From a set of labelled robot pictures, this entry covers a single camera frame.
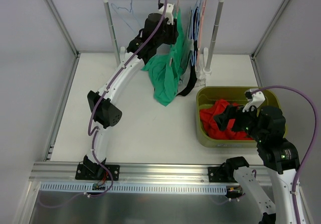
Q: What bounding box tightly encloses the red tank top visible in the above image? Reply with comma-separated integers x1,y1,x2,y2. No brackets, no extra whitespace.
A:
199,98,254,141

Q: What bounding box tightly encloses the pink wire hanger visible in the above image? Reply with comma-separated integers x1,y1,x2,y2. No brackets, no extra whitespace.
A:
170,0,180,67

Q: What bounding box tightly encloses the green tank top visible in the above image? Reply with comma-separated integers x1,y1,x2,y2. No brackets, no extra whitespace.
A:
142,14,186,106

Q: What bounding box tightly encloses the light blue wire hanger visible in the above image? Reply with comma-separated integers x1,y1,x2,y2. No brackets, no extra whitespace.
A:
111,0,142,33

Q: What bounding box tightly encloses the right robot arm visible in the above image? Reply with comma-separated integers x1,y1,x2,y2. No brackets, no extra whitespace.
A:
214,105,304,223

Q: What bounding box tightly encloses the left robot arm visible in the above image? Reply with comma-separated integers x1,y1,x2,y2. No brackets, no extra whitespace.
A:
75,4,179,180

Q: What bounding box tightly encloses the black tank top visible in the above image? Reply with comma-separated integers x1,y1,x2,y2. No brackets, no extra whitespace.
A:
177,12,197,96

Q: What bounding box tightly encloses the pink hanger far right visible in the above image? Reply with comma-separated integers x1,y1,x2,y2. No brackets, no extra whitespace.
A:
196,0,207,71

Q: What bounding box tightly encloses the grey tank top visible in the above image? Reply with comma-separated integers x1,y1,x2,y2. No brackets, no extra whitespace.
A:
178,67,191,92

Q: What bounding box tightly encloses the olive green plastic basin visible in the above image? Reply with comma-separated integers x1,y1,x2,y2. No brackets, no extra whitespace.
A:
196,86,281,150

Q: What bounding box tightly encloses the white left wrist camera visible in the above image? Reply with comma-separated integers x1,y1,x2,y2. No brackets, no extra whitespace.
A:
157,3,175,26

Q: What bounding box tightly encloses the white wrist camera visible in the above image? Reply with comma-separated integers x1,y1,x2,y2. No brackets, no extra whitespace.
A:
242,88,265,112
157,3,175,26

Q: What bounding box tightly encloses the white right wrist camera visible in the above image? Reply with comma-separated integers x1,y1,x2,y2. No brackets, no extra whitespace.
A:
242,88,265,112

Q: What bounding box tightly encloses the aluminium mounting rail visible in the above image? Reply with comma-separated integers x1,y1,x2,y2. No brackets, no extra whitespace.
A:
29,161,276,183

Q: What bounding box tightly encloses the white slotted cable duct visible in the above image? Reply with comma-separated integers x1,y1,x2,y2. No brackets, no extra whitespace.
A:
39,182,227,195

